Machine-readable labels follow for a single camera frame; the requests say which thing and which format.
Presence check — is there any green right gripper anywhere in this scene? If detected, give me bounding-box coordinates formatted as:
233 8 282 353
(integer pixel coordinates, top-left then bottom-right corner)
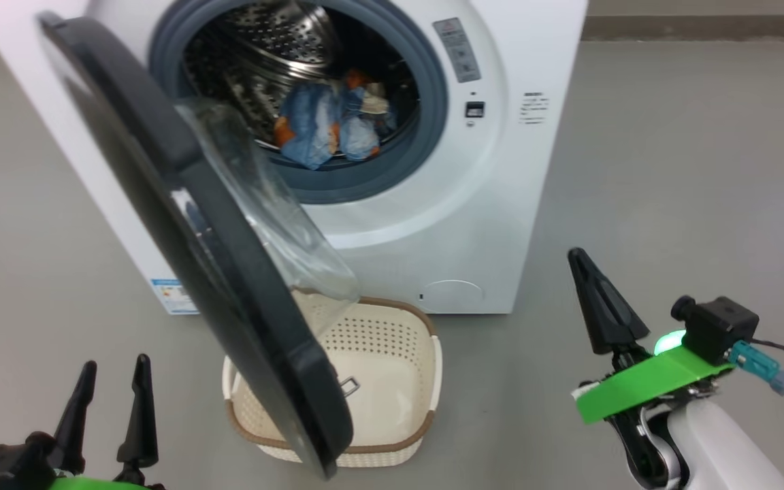
568 247 733 426

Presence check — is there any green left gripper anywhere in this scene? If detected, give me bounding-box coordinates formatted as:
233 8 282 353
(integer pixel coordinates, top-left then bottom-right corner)
48 354 161 490

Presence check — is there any black round glass washer door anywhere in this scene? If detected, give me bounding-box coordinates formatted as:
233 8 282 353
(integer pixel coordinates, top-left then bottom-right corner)
37 12 360 479

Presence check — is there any blue garment with white lining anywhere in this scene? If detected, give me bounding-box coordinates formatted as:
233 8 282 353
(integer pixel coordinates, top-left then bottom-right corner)
336 68 399 162

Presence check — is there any blue cartoon print garment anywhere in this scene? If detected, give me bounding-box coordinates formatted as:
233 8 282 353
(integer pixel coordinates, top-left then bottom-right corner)
273 83 344 171

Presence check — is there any white front-load washing machine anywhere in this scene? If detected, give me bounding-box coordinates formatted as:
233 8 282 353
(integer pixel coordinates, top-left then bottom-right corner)
0 0 589 315

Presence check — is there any grey rubber door gasket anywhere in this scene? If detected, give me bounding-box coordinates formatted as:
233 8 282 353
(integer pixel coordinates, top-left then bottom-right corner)
148 0 448 205

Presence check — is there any stainless steel washing machine drum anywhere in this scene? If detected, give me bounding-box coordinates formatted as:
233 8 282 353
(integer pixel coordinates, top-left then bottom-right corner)
181 0 420 161

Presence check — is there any blue energy label sticker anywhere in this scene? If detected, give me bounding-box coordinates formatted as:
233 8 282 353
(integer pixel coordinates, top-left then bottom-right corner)
150 278 199 315

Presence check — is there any round white filter cover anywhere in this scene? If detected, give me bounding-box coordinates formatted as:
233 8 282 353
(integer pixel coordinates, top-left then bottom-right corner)
423 279 485 314

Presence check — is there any white perforated basket brown rim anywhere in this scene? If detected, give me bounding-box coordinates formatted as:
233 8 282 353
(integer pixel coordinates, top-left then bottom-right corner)
222 289 444 468

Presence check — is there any grey instruction panel label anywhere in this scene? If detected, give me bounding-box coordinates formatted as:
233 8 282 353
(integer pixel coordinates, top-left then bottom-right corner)
433 17 483 84

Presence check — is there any teal right camera connector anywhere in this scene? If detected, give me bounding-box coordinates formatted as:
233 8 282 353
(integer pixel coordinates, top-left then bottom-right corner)
729 340 784 395

